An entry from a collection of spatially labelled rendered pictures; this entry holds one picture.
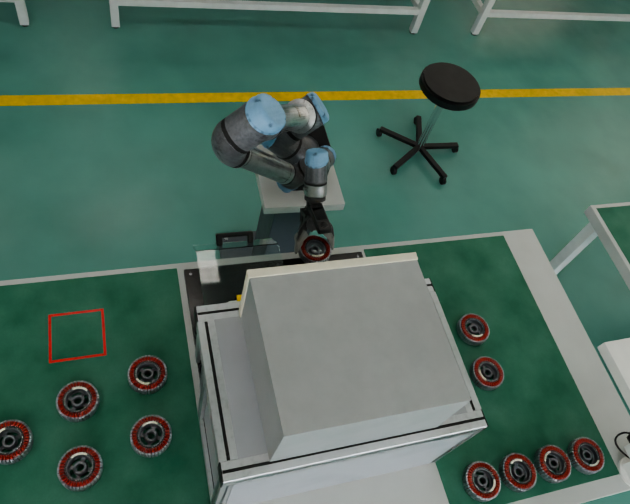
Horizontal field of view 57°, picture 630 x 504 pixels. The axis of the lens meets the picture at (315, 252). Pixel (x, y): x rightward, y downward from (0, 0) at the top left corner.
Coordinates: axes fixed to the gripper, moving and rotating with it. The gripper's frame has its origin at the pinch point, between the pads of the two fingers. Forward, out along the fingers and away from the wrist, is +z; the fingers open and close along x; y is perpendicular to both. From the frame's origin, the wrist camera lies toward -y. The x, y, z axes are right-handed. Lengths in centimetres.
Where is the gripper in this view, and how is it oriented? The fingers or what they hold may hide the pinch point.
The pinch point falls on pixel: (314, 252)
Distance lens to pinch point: 200.7
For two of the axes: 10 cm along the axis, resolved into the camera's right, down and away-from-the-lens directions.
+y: -3.1, -4.2, 8.5
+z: -0.4, 9.0, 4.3
